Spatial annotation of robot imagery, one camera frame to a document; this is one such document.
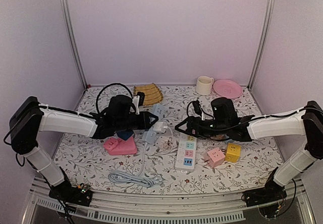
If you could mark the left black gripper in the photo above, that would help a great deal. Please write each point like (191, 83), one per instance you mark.
(146, 122)

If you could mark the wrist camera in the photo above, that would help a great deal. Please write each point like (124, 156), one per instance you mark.
(224, 112)
(120, 105)

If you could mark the right aluminium frame post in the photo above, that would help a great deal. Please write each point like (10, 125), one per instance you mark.
(262, 42)

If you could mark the front aluminium rail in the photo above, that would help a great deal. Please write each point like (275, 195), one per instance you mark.
(190, 198)

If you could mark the grey-blue small power strip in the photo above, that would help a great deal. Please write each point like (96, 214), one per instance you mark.
(149, 136)

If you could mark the dark blue cube adapter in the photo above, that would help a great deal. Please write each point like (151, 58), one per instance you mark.
(125, 135)

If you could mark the beige cube socket adapter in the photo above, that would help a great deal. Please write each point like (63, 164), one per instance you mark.
(220, 137)

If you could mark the aluminium frame post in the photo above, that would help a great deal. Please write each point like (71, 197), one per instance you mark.
(73, 44)
(262, 42)

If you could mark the pink plate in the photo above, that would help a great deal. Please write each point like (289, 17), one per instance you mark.
(227, 88)

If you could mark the woven bamboo tray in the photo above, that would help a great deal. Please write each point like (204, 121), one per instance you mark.
(153, 95)

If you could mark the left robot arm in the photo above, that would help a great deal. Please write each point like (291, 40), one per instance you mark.
(32, 117)

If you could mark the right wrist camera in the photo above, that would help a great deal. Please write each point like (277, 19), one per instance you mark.
(224, 112)

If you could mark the white power strip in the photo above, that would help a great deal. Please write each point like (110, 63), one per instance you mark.
(186, 154)

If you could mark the floral tablecloth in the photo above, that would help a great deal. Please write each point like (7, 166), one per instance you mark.
(85, 160)

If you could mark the left aluminium frame post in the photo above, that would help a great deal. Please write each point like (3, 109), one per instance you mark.
(73, 44)

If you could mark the yellow cube socket adapter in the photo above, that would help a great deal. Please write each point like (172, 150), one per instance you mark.
(233, 152)

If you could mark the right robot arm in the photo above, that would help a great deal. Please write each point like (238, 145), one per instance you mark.
(305, 121)

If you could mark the pink cube socket adapter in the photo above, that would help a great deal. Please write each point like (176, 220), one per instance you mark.
(214, 157)

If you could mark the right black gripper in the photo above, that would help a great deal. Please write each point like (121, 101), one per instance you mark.
(191, 121)

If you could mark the pink triangular power strip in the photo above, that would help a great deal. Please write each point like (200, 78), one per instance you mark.
(118, 146)

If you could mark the cream ceramic mug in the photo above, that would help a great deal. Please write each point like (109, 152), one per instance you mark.
(204, 85)

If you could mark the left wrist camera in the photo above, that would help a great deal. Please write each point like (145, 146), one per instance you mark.
(120, 105)

